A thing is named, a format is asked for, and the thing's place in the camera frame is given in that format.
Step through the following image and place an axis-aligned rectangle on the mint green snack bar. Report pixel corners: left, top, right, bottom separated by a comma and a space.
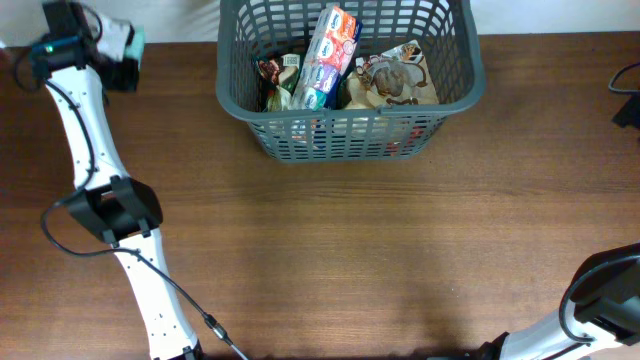
124, 26, 146, 63

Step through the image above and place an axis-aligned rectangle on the green food pouch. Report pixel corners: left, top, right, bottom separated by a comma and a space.
253, 53, 302, 112

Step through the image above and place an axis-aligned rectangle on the multicolour tissue pack bundle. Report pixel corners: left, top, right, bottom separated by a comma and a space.
289, 5, 362, 111

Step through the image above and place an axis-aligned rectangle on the beige dried mushroom bag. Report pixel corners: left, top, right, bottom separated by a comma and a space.
332, 40, 439, 142

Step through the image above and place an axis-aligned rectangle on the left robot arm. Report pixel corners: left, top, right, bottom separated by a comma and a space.
29, 1, 204, 359

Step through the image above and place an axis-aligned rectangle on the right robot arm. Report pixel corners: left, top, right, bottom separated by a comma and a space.
470, 243, 639, 360

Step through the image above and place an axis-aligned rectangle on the grey plastic lattice basket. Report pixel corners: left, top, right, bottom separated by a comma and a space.
216, 0, 486, 163

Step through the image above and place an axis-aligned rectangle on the black cable at table edge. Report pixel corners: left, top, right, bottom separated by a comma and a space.
607, 61, 640, 132

